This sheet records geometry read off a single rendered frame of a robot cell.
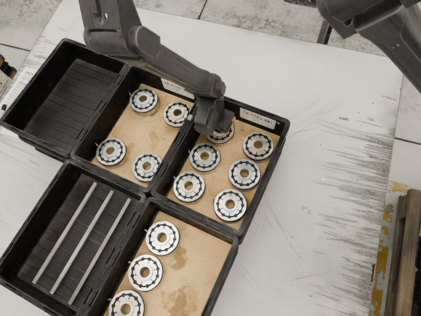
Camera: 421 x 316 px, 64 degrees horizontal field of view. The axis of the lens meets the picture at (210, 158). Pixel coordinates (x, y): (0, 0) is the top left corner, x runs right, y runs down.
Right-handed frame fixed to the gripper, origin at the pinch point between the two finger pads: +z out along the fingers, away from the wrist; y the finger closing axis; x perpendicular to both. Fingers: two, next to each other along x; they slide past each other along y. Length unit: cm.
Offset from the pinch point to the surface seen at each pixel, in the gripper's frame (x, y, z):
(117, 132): -14.7, -32.9, 4.1
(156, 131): -8.5, -20.2, 4.1
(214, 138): -3.2, 0.5, 1.1
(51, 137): -27, -54, 4
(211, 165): -12.5, 4.0, 1.2
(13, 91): -14, -94, 17
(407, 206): 33, 87, 74
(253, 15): 130, -41, 87
